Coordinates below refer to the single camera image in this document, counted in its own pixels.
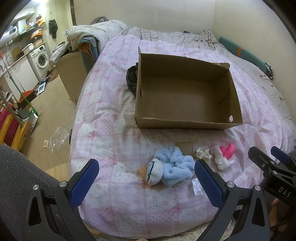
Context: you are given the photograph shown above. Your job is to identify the pink rubber duck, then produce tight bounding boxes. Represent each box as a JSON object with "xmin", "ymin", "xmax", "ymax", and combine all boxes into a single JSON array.
[{"xmin": 219, "ymin": 143, "xmax": 235, "ymax": 160}]

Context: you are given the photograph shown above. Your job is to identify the white sock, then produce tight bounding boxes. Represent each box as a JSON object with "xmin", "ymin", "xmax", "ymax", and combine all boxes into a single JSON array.
[{"xmin": 211, "ymin": 145, "xmax": 234, "ymax": 171}]

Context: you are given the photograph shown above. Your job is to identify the cream lace scrunchie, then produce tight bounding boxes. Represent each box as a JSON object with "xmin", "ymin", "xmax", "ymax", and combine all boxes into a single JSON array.
[{"xmin": 196, "ymin": 147, "xmax": 213, "ymax": 163}]

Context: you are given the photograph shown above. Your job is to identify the light blue fluffy sock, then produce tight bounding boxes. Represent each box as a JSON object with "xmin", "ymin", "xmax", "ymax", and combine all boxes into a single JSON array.
[{"xmin": 146, "ymin": 146, "xmax": 195, "ymax": 187}]

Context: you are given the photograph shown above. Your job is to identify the orange sponge piece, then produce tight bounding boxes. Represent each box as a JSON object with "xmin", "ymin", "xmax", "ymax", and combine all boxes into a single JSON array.
[{"xmin": 137, "ymin": 166, "xmax": 147, "ymax": 182}]

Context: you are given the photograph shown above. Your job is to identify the grey trouser leg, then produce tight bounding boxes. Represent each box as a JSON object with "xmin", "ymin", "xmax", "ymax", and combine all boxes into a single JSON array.
[{"xmin": 0, "ymin": 145, "xmax": 59, "ymax": 240}]

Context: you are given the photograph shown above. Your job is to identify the pink patterned quilt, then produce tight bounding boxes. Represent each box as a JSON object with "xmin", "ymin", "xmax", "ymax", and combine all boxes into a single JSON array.
[{"xmin": 69, "ymin": 34, "xmax": 295, "ymax": 239}]

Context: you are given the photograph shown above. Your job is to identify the clear plastic bag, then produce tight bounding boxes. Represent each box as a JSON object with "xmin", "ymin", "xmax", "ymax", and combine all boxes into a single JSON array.
[{"xmin": 49, "ymin": 126, "xmax": 70, "ymax": 155}]

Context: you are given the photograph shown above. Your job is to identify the red yellow drying rack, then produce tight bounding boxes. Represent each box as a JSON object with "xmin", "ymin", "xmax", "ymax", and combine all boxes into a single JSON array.
[{"xmin": 1, "ymin": 101, "xmax": 28, "ymax": 151}]

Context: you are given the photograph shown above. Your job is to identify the teal bolster pillow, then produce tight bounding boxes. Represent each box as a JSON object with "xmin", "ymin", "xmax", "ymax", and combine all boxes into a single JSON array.
[{"xmin": 219, "ymin": 36, "xmax": 273, "ymax": 80}]

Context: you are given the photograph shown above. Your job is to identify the brown cardboard box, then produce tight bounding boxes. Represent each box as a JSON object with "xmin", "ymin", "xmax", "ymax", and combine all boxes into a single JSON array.
[{"xmin": 135, "ymin": 52, "xmax": 243, "ymax": 130}]

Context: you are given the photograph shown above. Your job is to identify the brown wooden cabinet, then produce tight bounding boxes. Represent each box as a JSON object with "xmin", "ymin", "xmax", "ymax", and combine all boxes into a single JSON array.
[{"xmin": 56, "ymin": 51, "xmax": 87, "ymax": 105}]

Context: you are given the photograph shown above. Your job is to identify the black bag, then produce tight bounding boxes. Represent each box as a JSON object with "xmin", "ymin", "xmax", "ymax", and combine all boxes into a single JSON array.
[{"xmin": 126, "ymin": 62, "xmax": 138, "ymax": 96}]

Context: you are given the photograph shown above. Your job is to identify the white washing machine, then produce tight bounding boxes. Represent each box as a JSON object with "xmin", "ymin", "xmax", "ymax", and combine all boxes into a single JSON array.
[{"xmin": 27, "ymin": 44, "xmax": 49, "ymax": 81}]

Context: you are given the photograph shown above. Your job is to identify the grey crumpled blanket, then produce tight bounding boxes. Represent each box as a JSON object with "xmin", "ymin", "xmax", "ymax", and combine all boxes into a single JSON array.
[{"xmin": 67, "ymin": 20, "xmax": 127, "ymax": 53}]

